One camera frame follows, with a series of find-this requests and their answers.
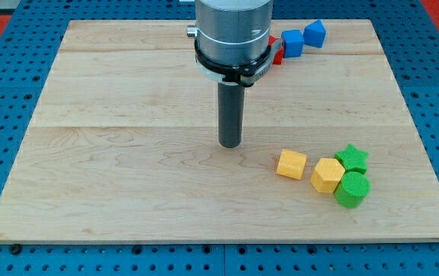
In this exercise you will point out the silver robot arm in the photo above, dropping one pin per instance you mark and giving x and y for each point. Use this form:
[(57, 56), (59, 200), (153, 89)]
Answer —
[(233, 32)]

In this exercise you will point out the green star block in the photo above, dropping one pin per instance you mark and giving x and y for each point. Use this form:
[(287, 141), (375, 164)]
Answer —
[(353, 159)]

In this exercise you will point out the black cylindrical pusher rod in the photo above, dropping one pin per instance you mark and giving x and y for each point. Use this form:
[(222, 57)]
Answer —
[(230, 114)]

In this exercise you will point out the yellow square block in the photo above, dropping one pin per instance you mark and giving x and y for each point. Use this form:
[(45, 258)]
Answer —
[(291, 164)]

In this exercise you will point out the wooden board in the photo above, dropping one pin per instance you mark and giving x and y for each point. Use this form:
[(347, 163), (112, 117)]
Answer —
[(122, 147)]

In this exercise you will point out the red block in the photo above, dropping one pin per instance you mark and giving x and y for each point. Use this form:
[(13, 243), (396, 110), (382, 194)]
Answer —
[(278, 58)]

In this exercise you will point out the yellow hexagon block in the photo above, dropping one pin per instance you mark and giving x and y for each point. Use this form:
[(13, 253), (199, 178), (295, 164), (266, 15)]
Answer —
[(327, 174)]

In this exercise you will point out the blue cube block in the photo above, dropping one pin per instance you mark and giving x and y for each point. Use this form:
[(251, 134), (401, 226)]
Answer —
[(293, 43)]

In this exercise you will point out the blue triangular block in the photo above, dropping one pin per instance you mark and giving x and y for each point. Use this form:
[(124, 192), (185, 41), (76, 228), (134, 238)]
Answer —
[(315, 34)]

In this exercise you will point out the green cylinder block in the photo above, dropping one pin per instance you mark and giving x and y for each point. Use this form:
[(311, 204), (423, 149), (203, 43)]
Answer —
[(352, 190)]

